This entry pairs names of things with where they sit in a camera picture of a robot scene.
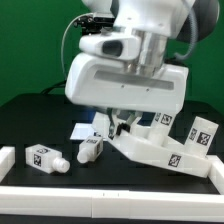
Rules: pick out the white right fence bar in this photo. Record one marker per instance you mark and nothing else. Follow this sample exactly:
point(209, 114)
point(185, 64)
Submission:
point(216, 173)

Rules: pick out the white fence bar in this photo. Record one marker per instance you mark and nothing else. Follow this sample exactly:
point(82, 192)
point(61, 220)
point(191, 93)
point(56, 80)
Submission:
point(7, 160)
point(89, 203)
point(216, 173)

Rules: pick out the white front fence bar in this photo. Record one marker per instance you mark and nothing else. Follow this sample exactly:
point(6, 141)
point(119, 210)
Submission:
point(89, 203)

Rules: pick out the white marker sheet with tags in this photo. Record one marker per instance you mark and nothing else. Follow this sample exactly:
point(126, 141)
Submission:
point(82, 130)

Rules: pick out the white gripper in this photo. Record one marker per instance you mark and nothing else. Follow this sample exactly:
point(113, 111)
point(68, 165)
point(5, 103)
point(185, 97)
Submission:
point(98, 77)

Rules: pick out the grey camera on black stand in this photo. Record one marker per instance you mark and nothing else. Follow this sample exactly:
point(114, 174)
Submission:
point(94, 23)

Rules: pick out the white left fence bar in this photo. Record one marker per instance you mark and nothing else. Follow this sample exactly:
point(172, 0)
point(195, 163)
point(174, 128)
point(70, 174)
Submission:
point(7, 160)

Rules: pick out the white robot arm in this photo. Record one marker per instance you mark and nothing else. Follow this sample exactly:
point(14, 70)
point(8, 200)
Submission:
point(125, 68)

